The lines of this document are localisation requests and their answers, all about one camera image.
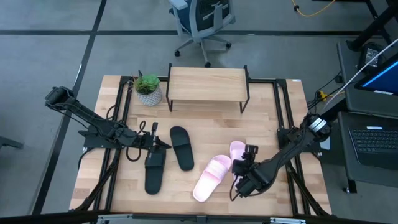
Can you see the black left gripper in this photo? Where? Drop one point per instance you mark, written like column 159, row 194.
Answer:
column 144, row 140

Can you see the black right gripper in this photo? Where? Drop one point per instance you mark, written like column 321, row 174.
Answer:
column 245, row 166

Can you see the pink slide sandal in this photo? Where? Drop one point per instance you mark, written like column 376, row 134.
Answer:
column 211, row 177
column 237, row 149

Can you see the black slide sandal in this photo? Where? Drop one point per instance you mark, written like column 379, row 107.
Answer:
column 154, row 180
column 183, row 149

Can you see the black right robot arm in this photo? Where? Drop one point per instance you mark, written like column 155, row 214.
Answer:
column 280, row 158

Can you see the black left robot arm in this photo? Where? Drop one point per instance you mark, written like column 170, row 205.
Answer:
column 77, row 109

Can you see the green succulent in white pot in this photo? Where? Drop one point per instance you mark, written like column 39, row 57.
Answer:
column 149, row 93

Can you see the light grey box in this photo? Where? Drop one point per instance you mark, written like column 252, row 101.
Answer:
column 325, row 143

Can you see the white sticker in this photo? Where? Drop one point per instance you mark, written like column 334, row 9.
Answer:
column 296, row 80

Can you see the yellow plug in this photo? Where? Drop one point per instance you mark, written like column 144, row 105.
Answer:
column 322, row 95

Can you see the grey blue office chair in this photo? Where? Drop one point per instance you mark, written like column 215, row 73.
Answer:
column 203, row 21

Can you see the black laptop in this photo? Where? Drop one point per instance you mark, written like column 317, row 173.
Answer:
column 373, row 143

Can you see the black crossbar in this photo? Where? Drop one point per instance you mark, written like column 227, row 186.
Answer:
column 46, row 218

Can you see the black side desk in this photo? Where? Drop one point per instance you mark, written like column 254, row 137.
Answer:
column 348, row 62

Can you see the dark grey chair base leg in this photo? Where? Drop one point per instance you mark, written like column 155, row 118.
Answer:
column 9, row 142

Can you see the monitor with blue screen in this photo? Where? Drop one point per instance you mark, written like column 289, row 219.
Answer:
column 382, row 79

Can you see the black power adapter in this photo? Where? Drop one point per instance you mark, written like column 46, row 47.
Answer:
column 370, row 57

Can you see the black desk leg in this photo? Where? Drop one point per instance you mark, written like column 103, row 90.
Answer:
column 373, row 28

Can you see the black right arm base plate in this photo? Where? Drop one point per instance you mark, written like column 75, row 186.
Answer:
column 283, row 137

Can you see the silver metal bracket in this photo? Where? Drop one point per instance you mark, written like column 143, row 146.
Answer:
column 287, row 221
column 115, row 218

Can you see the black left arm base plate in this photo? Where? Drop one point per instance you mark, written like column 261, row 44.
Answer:
column 93, row 143

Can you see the wooden shelf black metal frame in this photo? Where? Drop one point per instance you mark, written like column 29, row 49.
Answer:
column 206, row 84

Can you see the black aluminium table frame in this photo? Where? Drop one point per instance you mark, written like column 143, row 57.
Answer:
column 280, row 82

